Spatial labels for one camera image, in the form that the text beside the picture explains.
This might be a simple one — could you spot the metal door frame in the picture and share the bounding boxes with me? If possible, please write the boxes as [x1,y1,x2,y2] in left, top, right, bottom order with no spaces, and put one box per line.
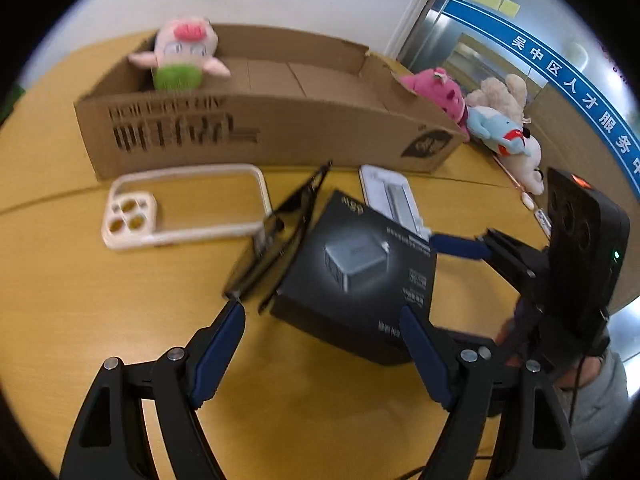
[390,0,468,76]

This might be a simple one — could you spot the black charger box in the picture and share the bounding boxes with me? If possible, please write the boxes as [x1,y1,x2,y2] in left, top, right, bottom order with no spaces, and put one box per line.
[270,190,438,366]

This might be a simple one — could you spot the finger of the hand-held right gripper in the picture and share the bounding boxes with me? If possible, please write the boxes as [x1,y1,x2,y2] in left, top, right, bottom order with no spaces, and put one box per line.
[434,327,516,361]
[429,227,551,297]

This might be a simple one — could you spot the white phone stand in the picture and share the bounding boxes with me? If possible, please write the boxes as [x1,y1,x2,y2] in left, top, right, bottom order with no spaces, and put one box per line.
[359,164,432,241]

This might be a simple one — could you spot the white phone case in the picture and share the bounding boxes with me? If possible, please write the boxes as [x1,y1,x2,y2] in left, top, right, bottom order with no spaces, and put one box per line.
[101,164,272,252]

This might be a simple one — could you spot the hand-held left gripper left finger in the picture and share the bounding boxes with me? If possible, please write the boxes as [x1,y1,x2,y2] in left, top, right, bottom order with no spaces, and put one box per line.
[59,300,247,480]

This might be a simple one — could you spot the brown cardboard box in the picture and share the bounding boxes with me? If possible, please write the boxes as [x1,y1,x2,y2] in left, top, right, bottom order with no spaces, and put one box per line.
[74,23,468,181]

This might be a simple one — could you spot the black sunglasses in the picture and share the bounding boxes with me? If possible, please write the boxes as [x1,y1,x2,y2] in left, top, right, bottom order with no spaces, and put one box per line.
[222,160,333,316]

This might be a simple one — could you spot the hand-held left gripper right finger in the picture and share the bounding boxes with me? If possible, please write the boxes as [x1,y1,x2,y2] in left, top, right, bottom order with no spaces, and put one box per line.
[400,305,583,480]

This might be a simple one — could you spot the pink pig plush toy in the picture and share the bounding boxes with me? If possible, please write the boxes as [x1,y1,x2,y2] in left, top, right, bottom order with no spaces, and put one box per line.
[127,16,232,92]

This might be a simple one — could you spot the beige plush toy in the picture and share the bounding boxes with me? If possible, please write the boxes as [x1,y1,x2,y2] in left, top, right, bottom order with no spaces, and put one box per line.
[470,74,531,121]

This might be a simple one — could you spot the person's right forearm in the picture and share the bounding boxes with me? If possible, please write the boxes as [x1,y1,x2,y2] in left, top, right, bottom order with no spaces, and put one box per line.
[562,350,633,466]

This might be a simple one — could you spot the blue and white plush toy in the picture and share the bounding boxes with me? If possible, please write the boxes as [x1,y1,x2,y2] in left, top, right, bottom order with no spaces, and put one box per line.
[467,105,546,196]

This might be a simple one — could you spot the blue banner strip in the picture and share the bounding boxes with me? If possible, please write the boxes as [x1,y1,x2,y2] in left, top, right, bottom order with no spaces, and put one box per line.
[442,0,640,173]

